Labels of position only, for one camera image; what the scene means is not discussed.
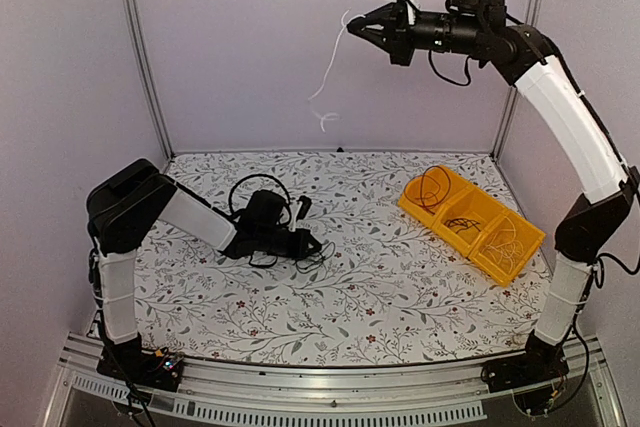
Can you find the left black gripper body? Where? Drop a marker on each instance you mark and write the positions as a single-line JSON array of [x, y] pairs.
[[292, 250]]

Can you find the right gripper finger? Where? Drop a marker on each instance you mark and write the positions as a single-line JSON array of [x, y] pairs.
[[384, 17], [384, 39]]

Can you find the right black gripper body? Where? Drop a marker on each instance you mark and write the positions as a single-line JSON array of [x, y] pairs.
[[400, 34]]

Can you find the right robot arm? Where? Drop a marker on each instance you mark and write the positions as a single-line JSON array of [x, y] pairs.
[[532, 63]]

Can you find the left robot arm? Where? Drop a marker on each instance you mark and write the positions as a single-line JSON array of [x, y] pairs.
[[124, 209]]

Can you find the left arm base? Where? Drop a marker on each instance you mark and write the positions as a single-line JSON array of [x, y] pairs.
[[161, 369]]

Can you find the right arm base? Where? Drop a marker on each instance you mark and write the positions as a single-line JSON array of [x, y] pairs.
[[541, 370]]

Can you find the floral table mat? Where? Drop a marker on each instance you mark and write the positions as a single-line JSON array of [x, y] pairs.
[[385, 290]]

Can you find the yellow bin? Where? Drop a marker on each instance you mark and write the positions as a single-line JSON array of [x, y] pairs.
[[426, 196], [507, 249], [468, 220]]

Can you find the yellow bin middle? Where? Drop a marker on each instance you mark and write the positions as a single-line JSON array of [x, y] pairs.
[[468, 220]]

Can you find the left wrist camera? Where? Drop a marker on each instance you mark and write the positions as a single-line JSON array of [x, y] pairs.
[[298, 211]]

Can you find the aluminium front rail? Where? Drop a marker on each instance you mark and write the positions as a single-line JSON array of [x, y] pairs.
[[217, 393]]

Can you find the left aluminium post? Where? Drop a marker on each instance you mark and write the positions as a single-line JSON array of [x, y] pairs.
[[145, 72]]

